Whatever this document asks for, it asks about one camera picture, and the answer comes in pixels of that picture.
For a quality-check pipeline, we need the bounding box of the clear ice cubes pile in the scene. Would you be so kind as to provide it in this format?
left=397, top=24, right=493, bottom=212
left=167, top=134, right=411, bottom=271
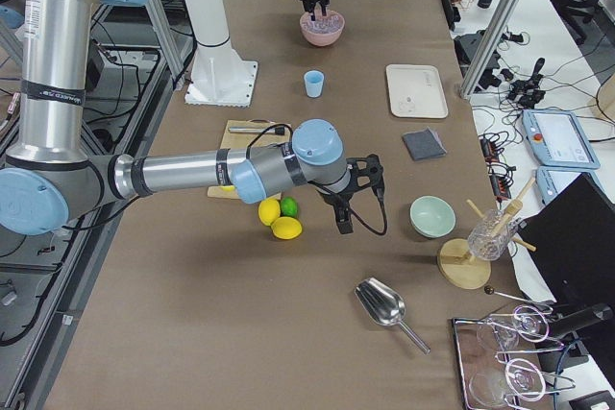
left=302, top=14, right=344, bottom=35

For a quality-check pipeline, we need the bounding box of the light blue cup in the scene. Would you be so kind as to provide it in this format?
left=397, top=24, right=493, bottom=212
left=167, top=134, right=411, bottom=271
left=304, top=70, right=325, bottom=98

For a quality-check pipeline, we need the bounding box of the steel ice scoop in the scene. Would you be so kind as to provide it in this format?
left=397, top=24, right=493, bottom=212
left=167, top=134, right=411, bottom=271
left=355, top=277, right=431, bottom=354

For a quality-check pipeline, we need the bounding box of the wooden cup tree stand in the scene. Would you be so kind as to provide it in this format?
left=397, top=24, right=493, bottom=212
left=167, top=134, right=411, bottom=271
left=437, top=177, right=536, bottom=289

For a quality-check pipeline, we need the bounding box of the pink bowl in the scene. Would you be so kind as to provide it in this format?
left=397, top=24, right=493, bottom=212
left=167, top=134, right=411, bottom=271
left=299, top=10, right=345, bottom=47

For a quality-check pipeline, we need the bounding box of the green lime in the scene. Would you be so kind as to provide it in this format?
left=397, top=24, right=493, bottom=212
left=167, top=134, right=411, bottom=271
left=280, top=197, right=299, bottom=218

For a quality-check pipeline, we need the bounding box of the yellow lemon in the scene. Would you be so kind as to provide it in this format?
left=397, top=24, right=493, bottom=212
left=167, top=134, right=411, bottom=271
left=258, top=198, right=282, bottom=227
left=271, top=216, right=303, bottom=240

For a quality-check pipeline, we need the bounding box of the mint green bowl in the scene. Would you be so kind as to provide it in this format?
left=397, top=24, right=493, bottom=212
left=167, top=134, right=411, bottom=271
left=409, top=196, right=456, bottom=238

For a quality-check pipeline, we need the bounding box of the steel muddler black tip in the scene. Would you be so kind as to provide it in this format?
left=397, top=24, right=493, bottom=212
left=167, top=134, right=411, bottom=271
left=227, top=126, right=285, bottom=135

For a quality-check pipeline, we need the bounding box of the grey folded cloth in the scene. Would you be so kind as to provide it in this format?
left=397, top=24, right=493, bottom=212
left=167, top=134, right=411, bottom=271
left=402, top=128, right=447, bottom=161

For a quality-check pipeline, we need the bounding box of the wooden cutting board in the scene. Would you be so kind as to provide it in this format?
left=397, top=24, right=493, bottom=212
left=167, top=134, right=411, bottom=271
left=207, top=119, right=293, bottom=200

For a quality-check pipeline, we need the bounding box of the cream rabbit tray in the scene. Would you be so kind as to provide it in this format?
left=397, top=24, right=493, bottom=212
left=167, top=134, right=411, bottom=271
left=385, top=64, right=449, bottom=119

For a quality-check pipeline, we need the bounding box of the clear textured glass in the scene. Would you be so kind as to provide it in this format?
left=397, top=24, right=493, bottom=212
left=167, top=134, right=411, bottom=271
left=467, top=209, right=520, bottom=261

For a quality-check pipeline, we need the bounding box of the blue teach pendant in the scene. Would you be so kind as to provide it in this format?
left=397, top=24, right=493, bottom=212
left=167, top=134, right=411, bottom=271
left=535, top=166, right=579, bottom=205
left=522, top=109, right=601, bottom=170

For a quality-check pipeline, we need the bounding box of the black tray with glasses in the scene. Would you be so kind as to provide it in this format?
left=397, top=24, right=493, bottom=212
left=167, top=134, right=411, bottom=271
left=451, top=304, right=576, bottom=409

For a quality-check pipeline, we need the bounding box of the black monitor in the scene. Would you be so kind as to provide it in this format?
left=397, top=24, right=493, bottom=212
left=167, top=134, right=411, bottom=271
left=519, top=173, right=614, bottom=307

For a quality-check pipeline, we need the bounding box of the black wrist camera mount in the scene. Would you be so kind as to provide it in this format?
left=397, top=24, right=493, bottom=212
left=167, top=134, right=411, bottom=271
left=345, top=154, right=385, bottom=203

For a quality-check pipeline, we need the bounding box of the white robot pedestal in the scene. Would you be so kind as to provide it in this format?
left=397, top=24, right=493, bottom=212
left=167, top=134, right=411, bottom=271
left=184, top=0, right=258, bottom=108

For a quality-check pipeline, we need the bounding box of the aluminium frame post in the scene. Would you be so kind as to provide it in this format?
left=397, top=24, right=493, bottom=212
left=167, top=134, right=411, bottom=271
left=459, top=0, right=519, bottom=100

